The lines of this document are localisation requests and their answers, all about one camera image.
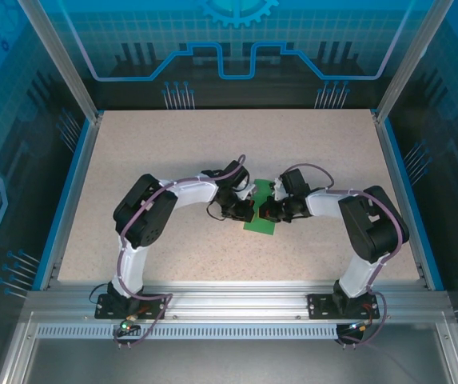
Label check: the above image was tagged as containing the aluminium side rail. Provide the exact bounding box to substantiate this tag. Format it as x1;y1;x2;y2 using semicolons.
373;115;446;291
38;115;102;291

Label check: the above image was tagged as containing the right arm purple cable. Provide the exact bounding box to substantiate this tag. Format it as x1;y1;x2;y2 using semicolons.
288;162;410;347

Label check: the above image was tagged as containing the green paper sheet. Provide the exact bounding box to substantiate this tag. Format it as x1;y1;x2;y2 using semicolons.
243;178;277;236

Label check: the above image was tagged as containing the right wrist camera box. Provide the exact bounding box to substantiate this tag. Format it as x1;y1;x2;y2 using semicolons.
269;178;288;201

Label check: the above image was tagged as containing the slotted cable duct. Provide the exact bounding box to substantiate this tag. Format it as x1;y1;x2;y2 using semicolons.
36;324;340;340

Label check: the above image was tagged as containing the cable connector with LED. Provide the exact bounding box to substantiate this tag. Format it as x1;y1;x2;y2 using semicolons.
346;319;373;334
118;314;140;334

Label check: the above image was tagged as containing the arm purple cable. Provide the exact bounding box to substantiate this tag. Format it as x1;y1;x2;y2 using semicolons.
288;162;410;347
110;154;173;348

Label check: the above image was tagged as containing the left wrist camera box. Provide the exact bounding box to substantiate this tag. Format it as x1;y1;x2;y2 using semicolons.
238;182;258;200

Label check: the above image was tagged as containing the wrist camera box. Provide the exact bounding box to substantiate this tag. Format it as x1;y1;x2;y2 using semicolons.
269;178;288;201
238;182;258;200

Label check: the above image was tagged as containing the aluminium frame post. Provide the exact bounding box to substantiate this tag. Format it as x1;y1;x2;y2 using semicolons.
16;0;104;123
373;0;457;124

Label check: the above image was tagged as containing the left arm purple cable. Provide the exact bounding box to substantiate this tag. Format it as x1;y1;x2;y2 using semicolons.
110;154;173;348

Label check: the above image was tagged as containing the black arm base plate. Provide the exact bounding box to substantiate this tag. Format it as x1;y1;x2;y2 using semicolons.
306;293;381;320
94;293;169;320

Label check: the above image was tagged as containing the aluminium mounting rail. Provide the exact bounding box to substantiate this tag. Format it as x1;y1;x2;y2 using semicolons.
26;279;449;323

